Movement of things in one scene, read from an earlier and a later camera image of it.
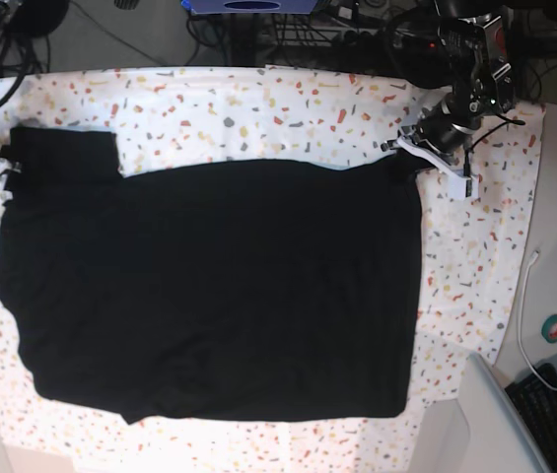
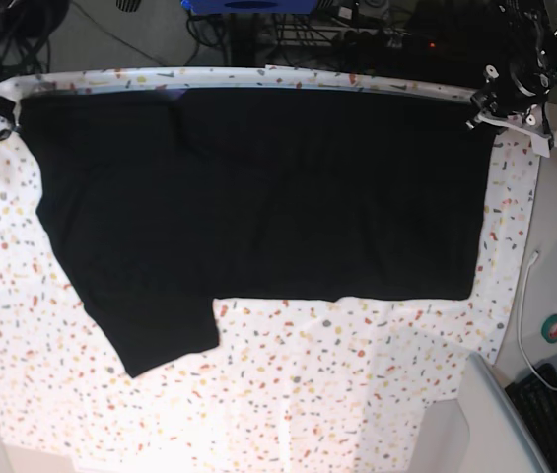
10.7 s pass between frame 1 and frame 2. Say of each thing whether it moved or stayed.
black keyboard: stayed
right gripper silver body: moved
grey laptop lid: stayed
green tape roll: stayed
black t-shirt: moved
